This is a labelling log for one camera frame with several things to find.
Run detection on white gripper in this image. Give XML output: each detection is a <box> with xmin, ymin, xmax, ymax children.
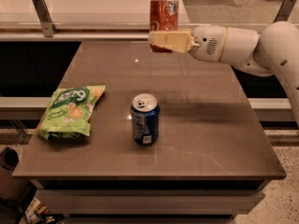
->
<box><xmin>148</xmin><ymin>25</ymin><xmax>227</xmax><ymax>63</ymax></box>

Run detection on red coke can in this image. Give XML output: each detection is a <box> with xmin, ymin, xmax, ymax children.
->
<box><xmin>149</xmin><ymin>0</ymin><xmax>180</xmax><ymax>54</ymax></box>

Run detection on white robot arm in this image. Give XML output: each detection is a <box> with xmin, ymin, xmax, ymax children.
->
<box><xmin>149</xmin><ymin>21</ymin><xmax>299</xmax><ymax>124</ymax></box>

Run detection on blue pepsi can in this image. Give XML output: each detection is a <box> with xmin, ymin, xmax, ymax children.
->
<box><xmin>131</xmin><ymin>93</ymin><xmax>160</xmax><ymax>145</ymax></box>

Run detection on green chip bag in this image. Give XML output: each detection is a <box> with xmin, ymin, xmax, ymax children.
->
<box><xmin>36</xmin><ymin>85</ymin><xmax>106</xmax><ymax>140</ymax></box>

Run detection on dark bin at floor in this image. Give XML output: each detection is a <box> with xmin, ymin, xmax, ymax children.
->
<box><xmin>0</xmin><ymin>147</ymin><xmax>31</xmax><ymax>202</ymax></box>

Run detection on snack packages on floor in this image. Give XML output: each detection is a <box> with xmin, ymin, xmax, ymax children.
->
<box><xmin>24</xmin><ymin>198</ymin><xmax>64</xmax><ymax>224</ymax></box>

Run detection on right metal railing bracket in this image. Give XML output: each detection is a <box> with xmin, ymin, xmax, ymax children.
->
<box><xmin>274</xmin><ymin>0</ymin><xmax>297</xmax><ymax>22</ymax></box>

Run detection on metal railing bracket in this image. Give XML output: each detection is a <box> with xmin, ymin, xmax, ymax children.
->
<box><xmin>274</xmin><ymin>0</ymin><xmax>297</xmax><ymax>22</ymax></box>
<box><xmin>32</xmin><ymin>0</ymin><xmax>56</xmax><ymax>37</ymax></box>

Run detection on left metal railing bracket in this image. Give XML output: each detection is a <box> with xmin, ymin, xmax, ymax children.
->
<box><xmin>32</xmin><ymin>0</ymin><xmax>56</xmax><ymax>37</ymax></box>

